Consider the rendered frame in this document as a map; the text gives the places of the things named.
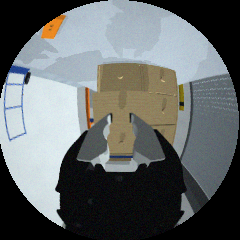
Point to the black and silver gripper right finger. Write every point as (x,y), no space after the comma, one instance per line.
(152,148)

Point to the tan wooden drawer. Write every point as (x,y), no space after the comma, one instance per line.
(169,105)
(121,103)
(167,132)
(154,85)
(110,78)
(121,142)

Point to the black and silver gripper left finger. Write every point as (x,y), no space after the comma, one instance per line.
(89,149)

